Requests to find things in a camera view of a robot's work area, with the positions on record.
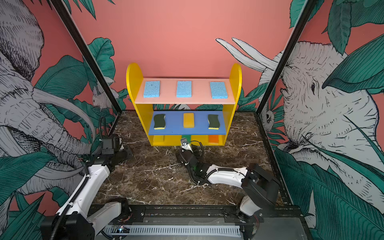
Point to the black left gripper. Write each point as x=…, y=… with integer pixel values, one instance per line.
x=128, y=151

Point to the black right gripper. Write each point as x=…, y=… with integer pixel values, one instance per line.
x=180, y=155

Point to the orange yellow sponge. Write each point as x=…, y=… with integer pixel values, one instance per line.
x=213, y=139

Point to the dark green sponge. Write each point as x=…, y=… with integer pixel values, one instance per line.
x=159, y=122
x=214, y=123

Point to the blue sponge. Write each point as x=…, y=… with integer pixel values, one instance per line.
x=152, y=89
x=184, y=89
x=218, y=90

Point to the bright green sponge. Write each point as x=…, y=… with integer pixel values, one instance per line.
x=187, y=137

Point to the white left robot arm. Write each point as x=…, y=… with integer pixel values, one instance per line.
x=73, y=221

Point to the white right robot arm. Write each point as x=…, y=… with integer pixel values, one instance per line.
x=260, y=186

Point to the yellow pink blue shelf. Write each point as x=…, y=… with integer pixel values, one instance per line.
x=201, y=104

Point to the white vent strip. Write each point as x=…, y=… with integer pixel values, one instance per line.
x=168, y=230

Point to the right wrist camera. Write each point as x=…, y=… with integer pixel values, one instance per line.
x=186, y=145

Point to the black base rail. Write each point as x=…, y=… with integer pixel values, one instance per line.
x=281, y=223

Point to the black left frame post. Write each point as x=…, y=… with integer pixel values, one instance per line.
x=66, y=18

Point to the black frame post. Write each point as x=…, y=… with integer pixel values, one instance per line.
x=66, y=18
x=298, y=29

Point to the black right frame post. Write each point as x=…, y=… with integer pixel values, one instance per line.
x=298, y=29

